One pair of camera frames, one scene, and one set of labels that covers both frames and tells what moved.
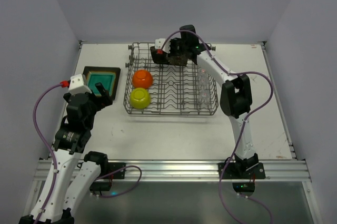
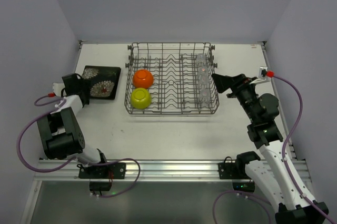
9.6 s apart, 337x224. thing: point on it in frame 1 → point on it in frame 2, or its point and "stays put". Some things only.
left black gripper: x=95 y=98 → x=78 y=87
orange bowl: x=142 y=78 stays put
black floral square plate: x=166 y=58 → x=103 y=81
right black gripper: x=169 y=57 → x=236 y=86
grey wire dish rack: x=153 y=88 stays put
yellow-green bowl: x=140 y=98 stays put
